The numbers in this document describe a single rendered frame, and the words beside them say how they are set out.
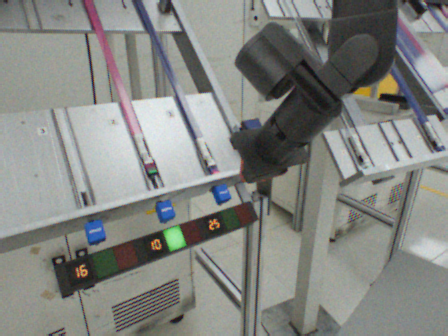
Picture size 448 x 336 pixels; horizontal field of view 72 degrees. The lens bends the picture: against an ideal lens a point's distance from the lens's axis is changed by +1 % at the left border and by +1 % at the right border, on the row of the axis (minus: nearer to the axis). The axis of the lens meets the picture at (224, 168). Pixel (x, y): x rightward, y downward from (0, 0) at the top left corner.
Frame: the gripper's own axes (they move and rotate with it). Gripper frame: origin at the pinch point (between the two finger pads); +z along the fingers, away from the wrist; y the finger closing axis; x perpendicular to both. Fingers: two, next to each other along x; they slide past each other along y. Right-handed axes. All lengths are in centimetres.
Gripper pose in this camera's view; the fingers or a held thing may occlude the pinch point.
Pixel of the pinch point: (244, 176)
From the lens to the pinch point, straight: 49.2
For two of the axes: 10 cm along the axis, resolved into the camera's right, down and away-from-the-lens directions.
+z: -3.7, 4.6, 8.1
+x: 4.0, 8.6, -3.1
